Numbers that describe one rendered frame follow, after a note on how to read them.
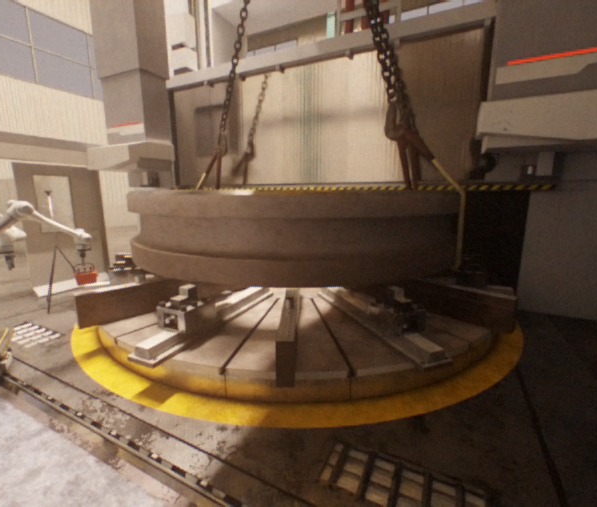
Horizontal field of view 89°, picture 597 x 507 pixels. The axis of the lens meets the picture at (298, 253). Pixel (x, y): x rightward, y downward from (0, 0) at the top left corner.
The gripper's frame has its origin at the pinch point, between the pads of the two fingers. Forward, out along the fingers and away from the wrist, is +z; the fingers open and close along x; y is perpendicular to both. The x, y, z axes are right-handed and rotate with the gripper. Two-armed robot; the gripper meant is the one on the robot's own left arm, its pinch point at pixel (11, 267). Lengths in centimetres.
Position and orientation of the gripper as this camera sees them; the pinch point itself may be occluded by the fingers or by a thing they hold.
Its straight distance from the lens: 424.1
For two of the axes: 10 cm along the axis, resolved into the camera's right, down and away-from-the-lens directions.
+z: 0.0, 9.8, 1.9
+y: 8.3, -1.1, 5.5
